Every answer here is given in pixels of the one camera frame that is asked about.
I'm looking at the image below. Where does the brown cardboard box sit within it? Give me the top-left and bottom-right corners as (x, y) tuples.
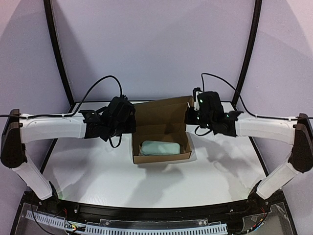
(132, 96), (193, 165)

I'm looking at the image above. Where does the pale green oblong case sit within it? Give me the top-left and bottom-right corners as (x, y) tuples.
(140, 141), (180, 156)

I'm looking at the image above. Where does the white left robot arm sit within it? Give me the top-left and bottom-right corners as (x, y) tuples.
(0, 95), (136, 213)

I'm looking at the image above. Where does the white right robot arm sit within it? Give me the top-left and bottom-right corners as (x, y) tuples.
(185, 88), (313, 207)

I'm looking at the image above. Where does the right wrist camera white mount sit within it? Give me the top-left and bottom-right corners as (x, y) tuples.
(193, 87), (203, 111)

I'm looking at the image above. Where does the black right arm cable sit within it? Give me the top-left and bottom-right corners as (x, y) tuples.
(194, 72), (304, 137)

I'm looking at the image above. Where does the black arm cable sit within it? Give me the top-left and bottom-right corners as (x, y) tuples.
(0, 75), (124, 149)
(194, 72), (304, 137)

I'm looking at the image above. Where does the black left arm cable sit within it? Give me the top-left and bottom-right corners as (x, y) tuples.
(0, 75), (124, 149)

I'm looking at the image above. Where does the left black frame post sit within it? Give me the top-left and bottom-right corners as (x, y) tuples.
(36, 0), (76, 182)

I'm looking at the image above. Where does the black frame post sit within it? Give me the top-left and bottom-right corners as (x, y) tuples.
(231, 0), (262, 107)
(36, 0), (76, 182)

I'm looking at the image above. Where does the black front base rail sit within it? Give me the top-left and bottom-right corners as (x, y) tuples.
(12, 190), (299, 235)

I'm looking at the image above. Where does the white slotted cable duct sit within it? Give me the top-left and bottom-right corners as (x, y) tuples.
(22, 210), (228, 235)

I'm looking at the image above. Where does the right black frame post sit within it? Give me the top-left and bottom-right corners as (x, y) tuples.
(231, 0), (262, 107)

